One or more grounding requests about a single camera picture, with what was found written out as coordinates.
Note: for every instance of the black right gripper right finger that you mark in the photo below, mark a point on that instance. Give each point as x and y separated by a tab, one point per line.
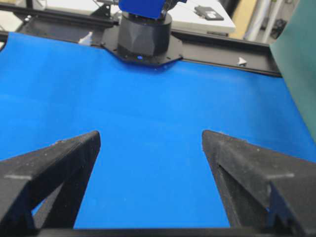
261	187

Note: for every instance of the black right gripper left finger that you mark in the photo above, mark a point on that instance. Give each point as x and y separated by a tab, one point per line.
44	188

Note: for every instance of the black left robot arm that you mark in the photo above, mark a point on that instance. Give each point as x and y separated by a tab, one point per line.
154	9

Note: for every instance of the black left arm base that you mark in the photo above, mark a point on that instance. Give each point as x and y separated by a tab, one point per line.
142	40

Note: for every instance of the blue table mat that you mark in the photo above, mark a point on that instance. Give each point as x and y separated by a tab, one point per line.
151	171

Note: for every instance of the green backdrop board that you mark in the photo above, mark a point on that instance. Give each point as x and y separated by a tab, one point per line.
295	54

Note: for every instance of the white side table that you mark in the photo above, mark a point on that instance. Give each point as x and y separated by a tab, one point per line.
183	14

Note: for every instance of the black device on table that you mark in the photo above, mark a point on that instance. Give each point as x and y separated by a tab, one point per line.
208	13

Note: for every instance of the black aluminium table frame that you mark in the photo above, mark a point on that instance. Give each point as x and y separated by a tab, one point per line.
186	46

